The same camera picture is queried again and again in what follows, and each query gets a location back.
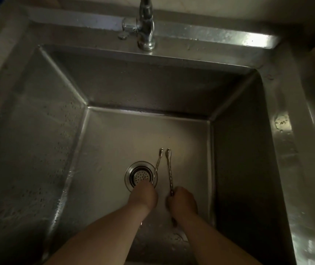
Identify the person's left hand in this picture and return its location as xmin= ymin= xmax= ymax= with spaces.
xmin=127 ymin=179 xmax=158 ymax=212

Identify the person's right hand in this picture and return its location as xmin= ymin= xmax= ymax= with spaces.
xmin=166 ymin=186 xmax=198 ymax=219

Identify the twisted-handle metal utensil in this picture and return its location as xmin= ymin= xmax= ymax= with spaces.
xmin=165 ymin=148 xmax=178 ymax=227

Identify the slim metal utensil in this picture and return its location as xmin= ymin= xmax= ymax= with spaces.
xmin=152 ymin=148 xmax=164 ymax=183

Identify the person's left forearm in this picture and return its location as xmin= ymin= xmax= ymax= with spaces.
xmin=44 ymin=202 xmax=150 ymax=265

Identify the person's right forearm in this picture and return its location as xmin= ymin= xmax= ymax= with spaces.
xmin=176 ymin=211 xmax=263 ymax=265

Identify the round metal drain strainer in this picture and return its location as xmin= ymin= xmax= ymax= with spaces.
xmin=124 ymin=161 xmax=158 ymax=191

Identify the stainless steel sink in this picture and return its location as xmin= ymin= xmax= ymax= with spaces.
xmin=0 ymin=5 xmax=315 ymax=265

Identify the chrome faucet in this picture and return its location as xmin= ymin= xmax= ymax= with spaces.
xmin=118 ymin=0 xmax=156 ymax=51

